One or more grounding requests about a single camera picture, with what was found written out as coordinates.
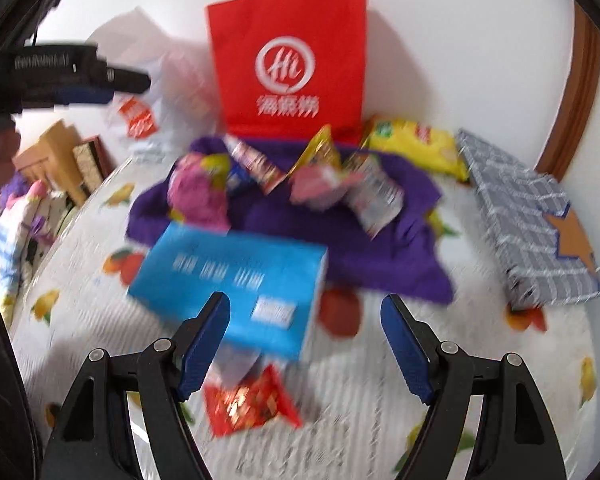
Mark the printed pillow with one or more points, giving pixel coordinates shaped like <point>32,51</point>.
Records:
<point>25,240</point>

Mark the red white striped snack packet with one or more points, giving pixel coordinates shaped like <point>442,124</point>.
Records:
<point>257,165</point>

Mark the tan cardboard box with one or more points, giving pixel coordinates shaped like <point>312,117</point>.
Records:
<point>50,160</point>

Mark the person's left hand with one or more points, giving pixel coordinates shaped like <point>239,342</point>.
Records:
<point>0,160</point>

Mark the silver snack packet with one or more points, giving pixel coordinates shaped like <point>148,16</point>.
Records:
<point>375,195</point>

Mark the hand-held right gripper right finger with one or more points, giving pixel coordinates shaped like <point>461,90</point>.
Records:
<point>405,345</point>

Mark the patterned cardboard box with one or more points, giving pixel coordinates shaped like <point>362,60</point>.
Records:
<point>95,162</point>

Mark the magenta snack packet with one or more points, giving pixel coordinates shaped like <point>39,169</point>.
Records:
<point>197,195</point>

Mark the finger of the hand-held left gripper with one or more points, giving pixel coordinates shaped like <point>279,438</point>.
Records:
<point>127,80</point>
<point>80,96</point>

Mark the brown wooden frame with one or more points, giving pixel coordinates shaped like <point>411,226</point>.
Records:
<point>575,110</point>

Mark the red paper bag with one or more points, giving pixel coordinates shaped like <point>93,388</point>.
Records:
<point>285,60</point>

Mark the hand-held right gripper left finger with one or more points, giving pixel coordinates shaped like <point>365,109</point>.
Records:
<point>205,345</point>

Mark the white plastic bag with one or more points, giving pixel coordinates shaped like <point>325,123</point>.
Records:
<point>180,90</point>

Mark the yellow chips bag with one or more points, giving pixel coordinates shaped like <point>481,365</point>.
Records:
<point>415,145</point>

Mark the yellow crisp snack packet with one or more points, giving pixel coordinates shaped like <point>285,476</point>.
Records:
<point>320,152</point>

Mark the pink snack packet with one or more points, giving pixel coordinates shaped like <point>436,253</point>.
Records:
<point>315,185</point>

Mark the purple cloth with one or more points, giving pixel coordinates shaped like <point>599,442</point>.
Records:
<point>380,260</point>

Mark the red gold snack packet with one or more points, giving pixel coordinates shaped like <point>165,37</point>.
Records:
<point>250,402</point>

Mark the grey checked box with star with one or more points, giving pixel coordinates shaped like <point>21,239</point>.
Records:
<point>520,210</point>

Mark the blue tissue pack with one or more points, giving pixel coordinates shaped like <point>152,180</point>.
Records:
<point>230,270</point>

